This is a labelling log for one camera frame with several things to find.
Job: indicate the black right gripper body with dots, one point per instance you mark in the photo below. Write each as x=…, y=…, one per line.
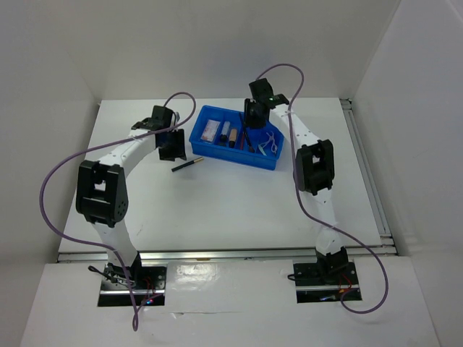
x=252, y=118

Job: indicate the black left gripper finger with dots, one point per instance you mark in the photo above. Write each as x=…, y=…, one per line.
x=177, y=145
x=163, y=145

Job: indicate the black makeup brush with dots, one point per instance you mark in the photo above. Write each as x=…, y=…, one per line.
x=245, y=134

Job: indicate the dark green gold mascara tube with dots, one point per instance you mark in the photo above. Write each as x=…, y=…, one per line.
x=187, y=164

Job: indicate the beige foundation bottle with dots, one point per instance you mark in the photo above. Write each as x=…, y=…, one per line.
x=232, y=137

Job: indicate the mint green spatula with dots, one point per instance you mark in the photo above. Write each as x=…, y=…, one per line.
x=265, y=149

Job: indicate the clear blush palette case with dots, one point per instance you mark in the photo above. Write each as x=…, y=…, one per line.
x=210, y=130

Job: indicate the clear bottle black cap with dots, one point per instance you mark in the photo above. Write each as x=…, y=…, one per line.
x=224, y=131

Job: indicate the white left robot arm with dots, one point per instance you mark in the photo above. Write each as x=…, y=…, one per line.
x=102, y=196

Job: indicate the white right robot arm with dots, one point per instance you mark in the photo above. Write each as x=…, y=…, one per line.
x=313, y=171

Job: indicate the blue divided plastic bin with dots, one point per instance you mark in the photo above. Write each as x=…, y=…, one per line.
x=235, y=155

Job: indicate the aluminium front rail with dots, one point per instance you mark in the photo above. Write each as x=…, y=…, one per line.
x=198, y=256

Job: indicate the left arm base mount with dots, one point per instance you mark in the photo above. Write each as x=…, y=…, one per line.
x=148, y=289

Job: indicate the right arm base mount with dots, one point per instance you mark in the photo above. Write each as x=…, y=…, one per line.
x=310, y=287

